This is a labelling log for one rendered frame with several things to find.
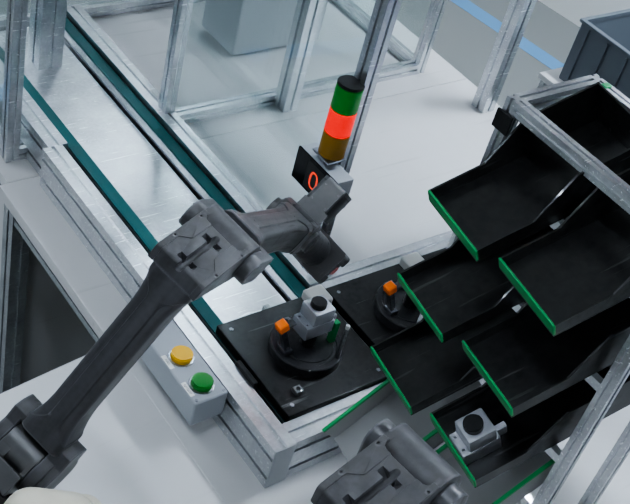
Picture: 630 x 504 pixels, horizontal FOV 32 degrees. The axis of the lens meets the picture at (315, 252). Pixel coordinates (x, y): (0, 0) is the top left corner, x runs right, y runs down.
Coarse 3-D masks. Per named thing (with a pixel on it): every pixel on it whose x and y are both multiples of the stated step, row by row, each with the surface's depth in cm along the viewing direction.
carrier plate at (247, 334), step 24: (264, 312) 210; (288, 312) 212; (336, 312) 215; (240, 336) 204; (264, 336) 205; (264, 360) 201; (360, 360) 206; (264, 384) 197; (288, 384) 198; (312, 384) 199; (336, 384) 200; (360, 384) 202; (288, 408) 194; (312, 408) 195
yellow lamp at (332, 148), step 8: (328, 136) 199; (320, 144) 201; (328, 144) 199; (336, 144) 199; (344, 144) 200; (320, 152) 202; (328, 152) 200; (336, 152) 200; (344, 152) 202; (336, 160) 202
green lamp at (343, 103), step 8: (336, 88) 193; (336, 96) 194; (344, 96) 193; (352, 96) 192; (360, 96) 194; (336, 104) 194; (344, 104) 194; (352, 104) 194; (336, 112) 195; (344, 112) 195; (352, 112) 195
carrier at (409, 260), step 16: (416, 256) 230; (384, 272) 227; (336, 288) 220; (352, 288) 221; (368, 288) 222; (336, 304) 217; (352, 304) 217; (368, 304) 218; (384, 304) 217; (400, 304) 218; (352, 320) 214; (368, 320) 215; (384, 320) 215; (400, 320) 214; (416, 320) 215; (368, 336) 212; (384, 336) 213
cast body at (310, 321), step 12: (312, 300) 197; (324, 300) 198; (300, 312) 200; (312, 312) 197; (324, 312) 197; (300, 324) 198; (312, 324) 197; (324, 324) 199; (300, 336) 199; (312, 336) 199
